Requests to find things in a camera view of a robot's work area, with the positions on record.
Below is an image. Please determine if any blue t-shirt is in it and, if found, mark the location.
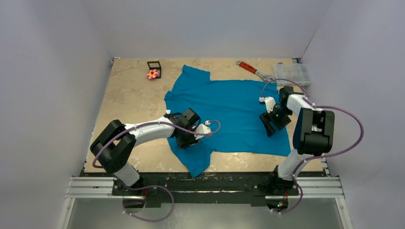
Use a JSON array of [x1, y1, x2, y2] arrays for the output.
[[164, 65, 291, 177]]

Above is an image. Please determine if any pink flower brooch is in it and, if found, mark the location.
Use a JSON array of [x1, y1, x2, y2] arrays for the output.
[[147, 69, 160, 80]]

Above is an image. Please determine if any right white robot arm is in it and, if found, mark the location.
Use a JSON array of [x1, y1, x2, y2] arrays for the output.
[[259, 86, 335, 194]]

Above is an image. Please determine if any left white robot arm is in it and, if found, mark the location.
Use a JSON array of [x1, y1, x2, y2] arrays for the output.
[[90, 108, 211, 195]]

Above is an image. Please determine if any clear plastic organizer box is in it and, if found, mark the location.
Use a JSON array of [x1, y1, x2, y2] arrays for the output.
[[274, 62, 312, 86]]

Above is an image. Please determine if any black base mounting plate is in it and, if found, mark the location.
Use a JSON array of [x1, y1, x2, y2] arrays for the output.
[[80, 172, 326, 210]]

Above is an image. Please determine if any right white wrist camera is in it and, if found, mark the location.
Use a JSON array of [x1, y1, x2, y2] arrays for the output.
[[259, 96, 277, 113]]

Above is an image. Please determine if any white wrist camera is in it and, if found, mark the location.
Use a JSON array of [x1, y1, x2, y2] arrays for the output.
[[194, 121, 212, 140], [259, 96, 277, 113]]

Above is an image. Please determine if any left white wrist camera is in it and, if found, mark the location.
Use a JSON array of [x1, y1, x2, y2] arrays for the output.
[[194, 121, 212, 140]]

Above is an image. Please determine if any red handled adjustable wrench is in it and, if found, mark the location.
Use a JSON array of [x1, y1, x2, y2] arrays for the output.
[[236, 61, 274, 82]]

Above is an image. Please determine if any black wire frame stand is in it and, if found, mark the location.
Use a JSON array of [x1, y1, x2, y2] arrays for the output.
[[147, 61, 162, 79]]

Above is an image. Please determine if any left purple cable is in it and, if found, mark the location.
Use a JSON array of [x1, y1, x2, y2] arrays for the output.
[[92, 119, 222, 222]]

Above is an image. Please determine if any aluminium rail frame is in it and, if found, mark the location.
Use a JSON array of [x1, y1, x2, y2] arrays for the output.
[[65, 177, 344, 199]]

